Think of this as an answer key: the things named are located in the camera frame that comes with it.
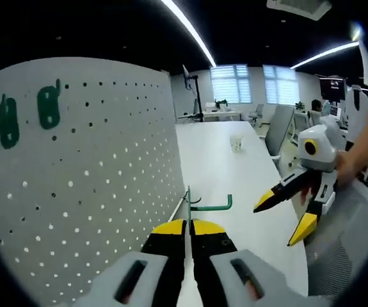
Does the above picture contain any dark computer monitor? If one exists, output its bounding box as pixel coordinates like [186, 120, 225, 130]
[319, 75, 347, 100]

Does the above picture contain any green hook assembly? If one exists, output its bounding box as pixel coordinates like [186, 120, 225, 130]
[183, 185, 233, 224]
[36, 79, 62, 130]
[0, 93, 20, 150]

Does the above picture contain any window with blinds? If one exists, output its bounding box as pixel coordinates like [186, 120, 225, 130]
[262, 65, 300, 106]
[209, 65, 252, 105]

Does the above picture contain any short ceiling light strip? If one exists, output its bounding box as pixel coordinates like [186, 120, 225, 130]
[290, 40, 360, 70]

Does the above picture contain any monitor on black pole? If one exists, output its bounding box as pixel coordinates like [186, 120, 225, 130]
[182, 64, 204, 123]

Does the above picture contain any white mesh office chair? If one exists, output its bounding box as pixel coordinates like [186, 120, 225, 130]
[305, 178, 368, 298]

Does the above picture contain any ceiling air conditioner vent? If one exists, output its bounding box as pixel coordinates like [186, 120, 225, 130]
[266, 0, 333, 22]

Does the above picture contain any person's right hand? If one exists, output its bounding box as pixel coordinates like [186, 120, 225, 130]
[334, 150, 368, 189]

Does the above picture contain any white perforated mounting plate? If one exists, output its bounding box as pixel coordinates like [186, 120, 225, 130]
[0, 56, 188, 304]

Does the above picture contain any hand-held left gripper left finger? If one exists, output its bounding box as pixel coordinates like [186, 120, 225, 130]
[83, 218, 187, 307]

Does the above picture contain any white paper cup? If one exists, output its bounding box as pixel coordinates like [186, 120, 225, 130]
[230, 134, 246, 154]

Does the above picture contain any long ceiling light strip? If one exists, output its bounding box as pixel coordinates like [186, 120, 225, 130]
[160, 0, 217, 67]

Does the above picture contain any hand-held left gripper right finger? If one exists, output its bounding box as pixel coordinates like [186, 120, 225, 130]
[189, 219, 300, 307]

